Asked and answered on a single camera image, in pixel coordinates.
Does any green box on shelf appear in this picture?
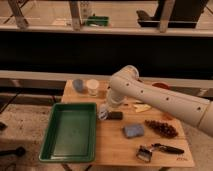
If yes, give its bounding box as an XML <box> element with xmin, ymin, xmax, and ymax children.
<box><xmin>86</xmin><ymin>15</ymin><xmax>109</xmax><ymax>26</ymax></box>

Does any dark red grape bunch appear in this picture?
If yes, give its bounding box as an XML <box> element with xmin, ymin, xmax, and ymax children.
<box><xmin>145</xmin><ymin>120</ymin><xmax>178</xmax><ymax>138</ymax></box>

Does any light blue towel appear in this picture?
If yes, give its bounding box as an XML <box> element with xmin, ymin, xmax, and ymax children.
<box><xmin>98</xmin><ymin>104</ymin><xmax>109</xmax><ymax>120</ymax></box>

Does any blue sponge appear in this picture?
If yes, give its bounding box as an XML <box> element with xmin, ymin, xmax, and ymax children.
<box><xmin>123</xmin><ymin>124</ymin><xmax>144</xmax><ymax>138</ymax></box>

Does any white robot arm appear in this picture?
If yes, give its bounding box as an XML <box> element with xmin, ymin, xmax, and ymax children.
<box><xmin>107</xmin><ymin>65</ymin><xmax>213</xmax><ymax>137</ymax></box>

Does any red bowl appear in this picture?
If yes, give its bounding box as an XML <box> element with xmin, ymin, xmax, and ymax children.
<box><xmin>152</xmin><ymin>82</ymin><xmax>170</xmax><ymax>90</ymax></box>

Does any white plastic cup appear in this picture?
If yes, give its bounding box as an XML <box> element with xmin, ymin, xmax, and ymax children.
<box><xmin>86</xmin><ymin>79</ymin><xmax>99</xmax><ymax>96</ymax></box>

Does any green plastic tray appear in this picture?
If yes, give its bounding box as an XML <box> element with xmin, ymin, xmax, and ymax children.
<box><xmin>39</xmin><ymin>103</ymin><xmax>97</xmax><ymax>163</ymax></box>

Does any wooden table board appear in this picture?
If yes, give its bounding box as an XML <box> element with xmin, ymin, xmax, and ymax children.
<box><xmin>61</xmin><ymin>79</ymin><xmax>196</xmax><ymax>168</ymax></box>

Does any blue plastic cup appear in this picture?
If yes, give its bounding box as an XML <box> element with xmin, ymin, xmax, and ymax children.
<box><xmin>72</xmin><ymin>79</ymin><xmax>84</xmax><ymax>93</ymax></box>

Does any yellow banana toy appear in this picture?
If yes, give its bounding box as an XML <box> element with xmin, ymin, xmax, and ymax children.
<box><xmin>133</xmin><ymin>104</ymin><xmax>152</xmax><ymax>113</ymax></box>

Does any metal black-handled tool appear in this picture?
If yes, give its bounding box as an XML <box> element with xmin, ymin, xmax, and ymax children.
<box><xmin>136</xmin><ymin>143</ymin><xmax>184</xmax><ymax>163</ymax></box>

